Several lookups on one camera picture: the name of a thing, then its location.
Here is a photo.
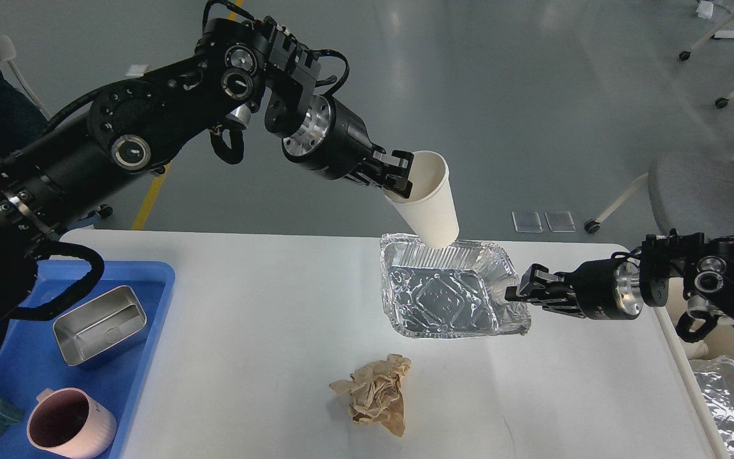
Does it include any grey office chair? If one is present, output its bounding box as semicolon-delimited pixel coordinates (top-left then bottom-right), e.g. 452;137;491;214
584;153;734;238

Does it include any clear floor plate right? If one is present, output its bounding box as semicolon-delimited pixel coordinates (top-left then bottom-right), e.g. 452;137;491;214
543;211;576;233

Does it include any pink ribbed mug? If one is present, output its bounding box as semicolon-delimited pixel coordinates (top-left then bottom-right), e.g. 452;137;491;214
25;387;117;458

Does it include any white paper cup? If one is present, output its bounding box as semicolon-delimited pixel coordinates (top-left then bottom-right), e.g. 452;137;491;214
384;150;459;249

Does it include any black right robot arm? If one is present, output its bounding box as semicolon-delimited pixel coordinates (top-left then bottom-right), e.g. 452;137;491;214
505;229;734;343

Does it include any blue plastic tray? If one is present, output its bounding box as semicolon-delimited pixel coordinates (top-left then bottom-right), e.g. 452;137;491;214
0;259;175;458

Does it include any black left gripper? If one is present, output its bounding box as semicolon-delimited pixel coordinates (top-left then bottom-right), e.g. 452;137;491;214
282;95;414;198

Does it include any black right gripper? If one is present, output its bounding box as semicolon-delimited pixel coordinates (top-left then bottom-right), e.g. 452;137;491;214
505;258;644;320

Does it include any clear floor plate left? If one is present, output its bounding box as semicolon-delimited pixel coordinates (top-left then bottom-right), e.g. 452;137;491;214
512;211;544;233

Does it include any clear floor plate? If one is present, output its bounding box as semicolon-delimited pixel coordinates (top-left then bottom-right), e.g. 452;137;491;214
543;211;576;233
512;211;544;233

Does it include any brown paper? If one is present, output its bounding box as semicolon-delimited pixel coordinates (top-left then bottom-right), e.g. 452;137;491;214
328;354;412;437

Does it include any aluminium foil container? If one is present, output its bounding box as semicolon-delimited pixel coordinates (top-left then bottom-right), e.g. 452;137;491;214
380;233;532;339

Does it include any square stainless steel tray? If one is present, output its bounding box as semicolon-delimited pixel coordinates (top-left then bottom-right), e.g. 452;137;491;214
52;285;150;369

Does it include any white plastic bin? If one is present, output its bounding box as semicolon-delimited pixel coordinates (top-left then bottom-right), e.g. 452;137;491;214
644;252;734;459

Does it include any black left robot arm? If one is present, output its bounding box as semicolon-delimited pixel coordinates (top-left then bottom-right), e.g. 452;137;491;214
0;1;422;349

